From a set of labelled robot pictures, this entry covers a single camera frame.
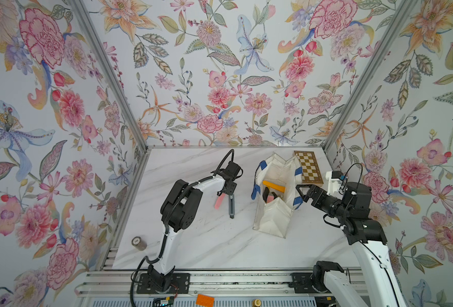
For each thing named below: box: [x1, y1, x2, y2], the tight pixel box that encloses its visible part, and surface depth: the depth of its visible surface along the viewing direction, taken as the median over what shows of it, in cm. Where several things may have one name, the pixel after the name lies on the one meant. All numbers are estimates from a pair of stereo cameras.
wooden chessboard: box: [293, 150, 324, 187], surface depth 112 cm
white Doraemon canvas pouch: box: [250, 152, 303, 239], surface depth 88 cm
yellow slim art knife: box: [262, 180, 287, 194], surface depth 102 cm
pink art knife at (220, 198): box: [214, 193, 226, 210], surface depth 99 cm
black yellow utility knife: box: [262, 186, 271, 204], surface depth 100 cm
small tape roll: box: [131, 236, 148, 252], surface depth 80 cm
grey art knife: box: [229, 194, 235, 220], surface depth 97 cm
